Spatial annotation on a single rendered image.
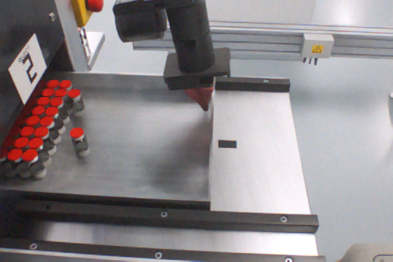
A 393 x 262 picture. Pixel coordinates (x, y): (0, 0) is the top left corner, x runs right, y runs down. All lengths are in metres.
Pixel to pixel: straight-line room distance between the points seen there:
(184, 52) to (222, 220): 0.24
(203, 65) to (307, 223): 0.26
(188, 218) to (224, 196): 0.07
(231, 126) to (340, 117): 1.45
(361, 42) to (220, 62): 1.15
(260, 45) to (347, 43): 0.36
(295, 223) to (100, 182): 0.28
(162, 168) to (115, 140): 0.10
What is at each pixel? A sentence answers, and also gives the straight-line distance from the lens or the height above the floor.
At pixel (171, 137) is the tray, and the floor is 0.88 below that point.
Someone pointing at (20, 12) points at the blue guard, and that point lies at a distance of 0.53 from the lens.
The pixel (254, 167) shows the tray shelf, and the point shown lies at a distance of 0.55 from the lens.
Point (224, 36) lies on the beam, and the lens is 1.52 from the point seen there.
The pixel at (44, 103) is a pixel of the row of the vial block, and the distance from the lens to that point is 0.62.
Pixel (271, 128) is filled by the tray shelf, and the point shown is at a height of 0.88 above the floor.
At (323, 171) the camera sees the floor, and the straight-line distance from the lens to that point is 1.74.
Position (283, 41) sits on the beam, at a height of 0.50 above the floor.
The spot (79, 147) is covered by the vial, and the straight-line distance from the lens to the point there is 0.57.
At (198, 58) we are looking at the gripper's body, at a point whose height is 1.01.
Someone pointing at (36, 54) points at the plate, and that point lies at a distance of 0.56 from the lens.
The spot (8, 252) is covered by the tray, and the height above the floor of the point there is 0.91.
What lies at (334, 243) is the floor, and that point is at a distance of 1.55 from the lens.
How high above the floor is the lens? 1.31
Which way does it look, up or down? 43 degrees down
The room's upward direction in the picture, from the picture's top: straight up
